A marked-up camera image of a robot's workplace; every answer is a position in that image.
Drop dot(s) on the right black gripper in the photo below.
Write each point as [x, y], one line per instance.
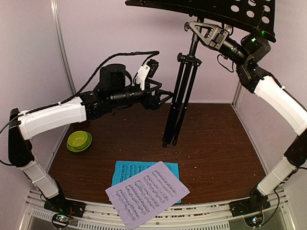
[219, 35]

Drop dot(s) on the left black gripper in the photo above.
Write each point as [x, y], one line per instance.
[155, 103]

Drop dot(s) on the black music stand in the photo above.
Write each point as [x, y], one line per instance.
[239, 17]

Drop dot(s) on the lilac sheet music page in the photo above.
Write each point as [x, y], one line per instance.
[145, 195]

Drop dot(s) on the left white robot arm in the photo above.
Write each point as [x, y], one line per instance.
[115, 90]

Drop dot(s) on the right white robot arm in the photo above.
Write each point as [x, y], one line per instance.
[262, 83]

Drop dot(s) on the brown wooden metronome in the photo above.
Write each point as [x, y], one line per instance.
[81, 125]

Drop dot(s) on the blue sheet music page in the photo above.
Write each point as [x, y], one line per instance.
[125, 170]

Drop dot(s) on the green bowl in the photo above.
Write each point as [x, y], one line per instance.
[79, 141]

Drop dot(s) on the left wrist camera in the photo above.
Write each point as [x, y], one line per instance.
[146, 70]

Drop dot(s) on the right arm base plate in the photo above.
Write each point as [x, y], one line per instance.
[244, 207]

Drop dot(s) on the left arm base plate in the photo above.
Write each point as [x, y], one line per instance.
[67, 207]

